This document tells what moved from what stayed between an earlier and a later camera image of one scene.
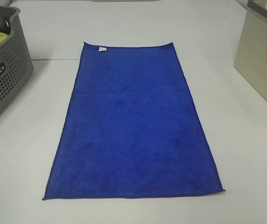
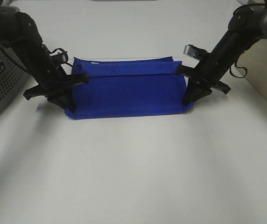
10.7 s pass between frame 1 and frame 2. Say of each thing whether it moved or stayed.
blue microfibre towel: moved
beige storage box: stayed
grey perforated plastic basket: stayed
